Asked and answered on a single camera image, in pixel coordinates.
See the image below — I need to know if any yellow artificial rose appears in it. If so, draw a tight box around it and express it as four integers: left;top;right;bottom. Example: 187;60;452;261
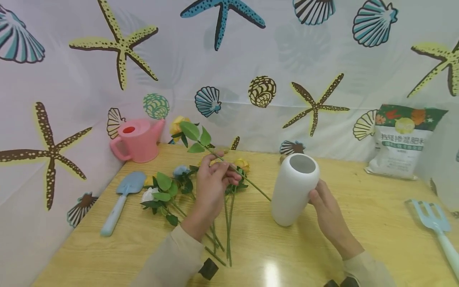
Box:
224;157;251;267

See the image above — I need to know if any blue artificial rose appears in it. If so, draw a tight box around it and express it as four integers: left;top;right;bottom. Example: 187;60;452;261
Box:
172;164;226;252

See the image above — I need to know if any yellow rose with long stem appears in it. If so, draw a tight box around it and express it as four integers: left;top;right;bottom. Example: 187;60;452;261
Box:
169;116;273;202

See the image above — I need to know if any person's left forearm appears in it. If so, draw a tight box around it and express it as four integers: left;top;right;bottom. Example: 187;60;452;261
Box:
130;224;206;287

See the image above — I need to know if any white ceramic vase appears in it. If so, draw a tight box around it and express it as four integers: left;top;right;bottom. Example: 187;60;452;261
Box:
270;153;320;228

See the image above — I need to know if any light blue garden fork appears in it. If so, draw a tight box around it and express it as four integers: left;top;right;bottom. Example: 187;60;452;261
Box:
405;198;459;280

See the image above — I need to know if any light blue garden trowel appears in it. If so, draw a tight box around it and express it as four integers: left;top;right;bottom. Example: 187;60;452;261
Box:
100;171;147;238

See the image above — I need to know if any black wrist band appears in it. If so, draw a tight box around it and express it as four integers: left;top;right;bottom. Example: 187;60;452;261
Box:
198;258;220;281

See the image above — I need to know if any pink watering can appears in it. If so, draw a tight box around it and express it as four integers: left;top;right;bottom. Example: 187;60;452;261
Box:
110;118;167;164

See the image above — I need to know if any person's right forearm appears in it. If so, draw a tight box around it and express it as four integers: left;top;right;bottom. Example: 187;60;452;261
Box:
331;229;397;287

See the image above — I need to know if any person's right hand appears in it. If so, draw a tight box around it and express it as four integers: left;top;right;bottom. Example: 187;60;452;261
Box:
308;179;354;244

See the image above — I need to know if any white fertilizer bag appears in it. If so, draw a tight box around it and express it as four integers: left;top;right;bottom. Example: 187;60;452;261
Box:
364;104;449;181

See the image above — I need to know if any person's left hand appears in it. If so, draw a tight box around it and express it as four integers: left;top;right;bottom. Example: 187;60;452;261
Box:
180;153;243;242

